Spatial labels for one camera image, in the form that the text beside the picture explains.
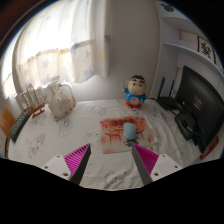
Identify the black computer keyboard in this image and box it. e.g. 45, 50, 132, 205
8, 109, 34, 144

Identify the white wall shelf unit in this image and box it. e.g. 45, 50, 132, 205
153, 0, 224, 83

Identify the black router with antennas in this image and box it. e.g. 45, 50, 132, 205
156, 75, 183, 111

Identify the wooden model sailing ship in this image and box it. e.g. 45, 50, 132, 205
14, 87, 47, 118

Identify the white printed tablecloth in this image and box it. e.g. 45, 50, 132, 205
7, 98, 224, 191

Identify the light blue computer mouse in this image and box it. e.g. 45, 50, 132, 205
122, 122, 138, 141

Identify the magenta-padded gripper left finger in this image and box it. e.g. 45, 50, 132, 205
42, 143, 92, 186

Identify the black computer monitor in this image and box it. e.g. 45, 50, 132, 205
174, 65, 224, 154

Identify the large white conch shell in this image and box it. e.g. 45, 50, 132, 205
43, 80, 77, 122

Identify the cartoon boy figurine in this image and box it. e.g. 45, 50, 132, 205
121, 73, 148, 110

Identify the white star-print curtain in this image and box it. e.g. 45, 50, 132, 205
1, 0, 112, 101

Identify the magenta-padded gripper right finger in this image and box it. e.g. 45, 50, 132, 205
131, 142, 184, 186

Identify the orange wooden chair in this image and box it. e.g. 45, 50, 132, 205
0, 106, 17, 158

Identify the red printed mouse pad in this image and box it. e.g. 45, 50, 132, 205
99, 115, 155, 155

